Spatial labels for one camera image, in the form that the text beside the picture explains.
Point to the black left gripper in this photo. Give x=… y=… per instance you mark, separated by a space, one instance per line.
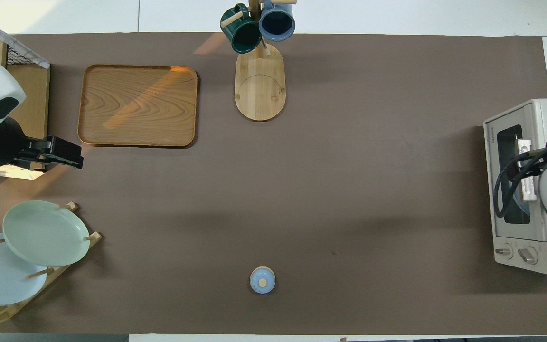
x=4 y=146

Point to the cream toaster oven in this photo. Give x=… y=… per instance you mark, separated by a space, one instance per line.
x=515 y=247

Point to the wooden shelf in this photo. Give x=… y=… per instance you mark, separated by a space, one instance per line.
x=36 y=104

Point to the pale green plate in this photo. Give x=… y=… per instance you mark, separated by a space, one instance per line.
x=45 y=232

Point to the wooden plate rack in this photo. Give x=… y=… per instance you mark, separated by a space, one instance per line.
x=94 y=236

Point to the wooden serving tray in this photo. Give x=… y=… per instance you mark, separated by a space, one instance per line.
x=138 y=107

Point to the light blue racked plate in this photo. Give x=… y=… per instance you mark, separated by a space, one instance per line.
x=3 y=280

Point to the wooden mug tree stand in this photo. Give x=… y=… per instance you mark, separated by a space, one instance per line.
x=260 y=90

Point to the dark green mug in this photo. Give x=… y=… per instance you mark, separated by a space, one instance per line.
x=245 y=35

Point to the brown table mat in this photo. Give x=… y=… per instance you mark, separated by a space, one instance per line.
x=302 y=190

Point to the blue mug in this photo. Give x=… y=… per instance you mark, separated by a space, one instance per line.
x=277 y=23

